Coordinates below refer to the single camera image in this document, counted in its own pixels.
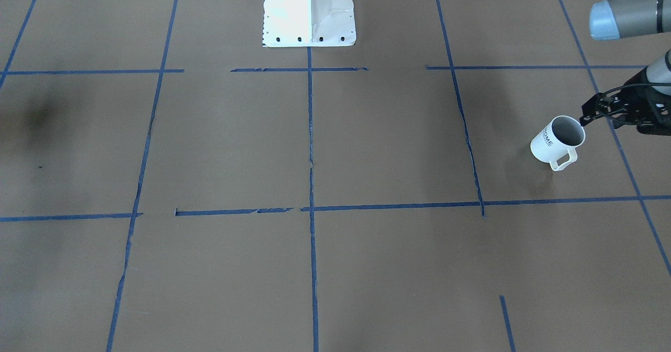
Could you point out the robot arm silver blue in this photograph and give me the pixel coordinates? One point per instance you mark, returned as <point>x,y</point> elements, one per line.
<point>618,19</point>

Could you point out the white mug with handle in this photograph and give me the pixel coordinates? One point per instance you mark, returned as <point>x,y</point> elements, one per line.
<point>557,143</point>

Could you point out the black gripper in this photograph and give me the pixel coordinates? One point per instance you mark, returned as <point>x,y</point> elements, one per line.
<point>637,104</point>

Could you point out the white camera pole with base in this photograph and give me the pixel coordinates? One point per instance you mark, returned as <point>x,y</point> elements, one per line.
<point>308,23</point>

